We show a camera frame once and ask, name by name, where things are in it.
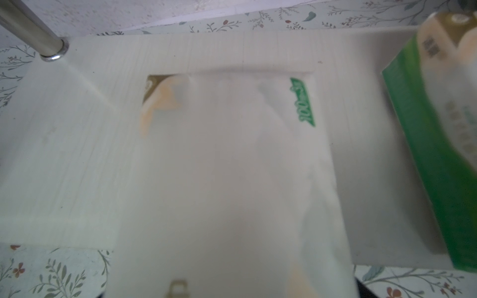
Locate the white tissue pack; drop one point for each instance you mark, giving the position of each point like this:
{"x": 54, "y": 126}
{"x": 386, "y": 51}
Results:
{"x": 232, "y": 193}
{"x": 432, "y": 84}

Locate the white two-tier shelf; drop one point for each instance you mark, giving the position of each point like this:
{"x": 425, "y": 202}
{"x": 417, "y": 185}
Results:
{"x": 69, "y": 131}

